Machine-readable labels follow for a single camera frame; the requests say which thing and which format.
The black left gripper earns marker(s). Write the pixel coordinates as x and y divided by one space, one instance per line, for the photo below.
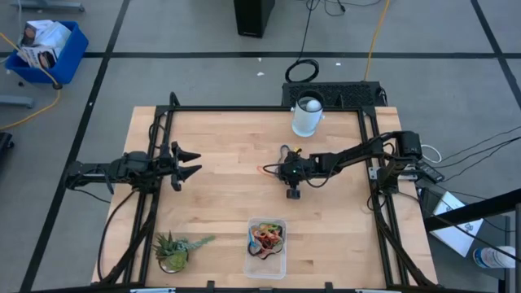
169 164

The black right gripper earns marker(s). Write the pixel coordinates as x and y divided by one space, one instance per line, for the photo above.
310 164

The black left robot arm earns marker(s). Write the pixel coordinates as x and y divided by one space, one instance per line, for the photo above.
97 171

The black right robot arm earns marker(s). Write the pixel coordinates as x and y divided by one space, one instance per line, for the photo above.
354 154

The small orange rubber band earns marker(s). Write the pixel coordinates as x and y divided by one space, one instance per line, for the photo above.
259 167

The clear plastic bin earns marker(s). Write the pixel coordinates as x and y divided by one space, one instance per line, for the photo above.
264 270

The pale blue cylindrical cup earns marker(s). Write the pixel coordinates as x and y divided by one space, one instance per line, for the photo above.
303 122

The white ball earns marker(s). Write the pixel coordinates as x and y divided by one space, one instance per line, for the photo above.
313 106

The potted succulent plant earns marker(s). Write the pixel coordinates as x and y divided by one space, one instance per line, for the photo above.
173 250

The black power adapter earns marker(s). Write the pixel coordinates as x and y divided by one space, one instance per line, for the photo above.
431 173

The blue plastic crate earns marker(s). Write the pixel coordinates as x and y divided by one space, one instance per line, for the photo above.
69 61

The white flat box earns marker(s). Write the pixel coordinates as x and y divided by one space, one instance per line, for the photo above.
452 236

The black tower box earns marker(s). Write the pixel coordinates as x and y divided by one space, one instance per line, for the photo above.
252 16

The black metal bar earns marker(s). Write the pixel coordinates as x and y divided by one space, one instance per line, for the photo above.
468 211

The gray metal floor foot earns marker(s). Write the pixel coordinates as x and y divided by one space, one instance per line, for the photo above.
49 6
16 101

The white printed carton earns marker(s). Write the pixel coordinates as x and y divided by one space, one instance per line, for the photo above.
38 58
34 32

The black equipment base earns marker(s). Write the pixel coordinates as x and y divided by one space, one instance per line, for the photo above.
4 142

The white bottle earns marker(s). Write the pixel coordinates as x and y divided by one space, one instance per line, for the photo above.
492 257

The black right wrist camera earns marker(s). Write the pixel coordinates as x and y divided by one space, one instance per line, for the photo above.
294 167

